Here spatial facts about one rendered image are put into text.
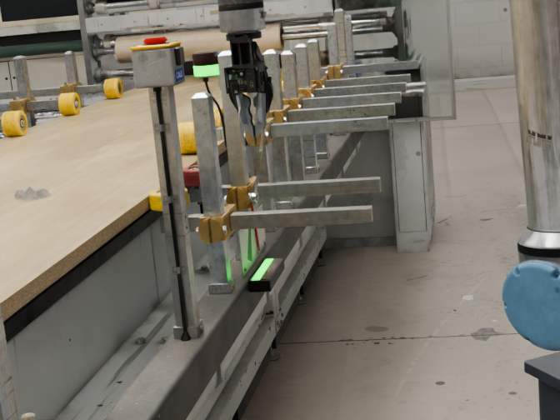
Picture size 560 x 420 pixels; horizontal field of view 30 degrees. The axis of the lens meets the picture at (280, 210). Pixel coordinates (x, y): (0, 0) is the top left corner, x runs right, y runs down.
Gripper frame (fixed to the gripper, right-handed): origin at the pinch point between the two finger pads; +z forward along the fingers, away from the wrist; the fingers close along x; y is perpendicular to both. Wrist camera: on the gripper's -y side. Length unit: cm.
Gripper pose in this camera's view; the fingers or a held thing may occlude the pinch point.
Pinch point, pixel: (255, 130)
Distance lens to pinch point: 215.1
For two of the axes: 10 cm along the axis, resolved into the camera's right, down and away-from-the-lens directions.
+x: 9.8, -0.5, -1.9
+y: -1.8, 2.3, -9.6
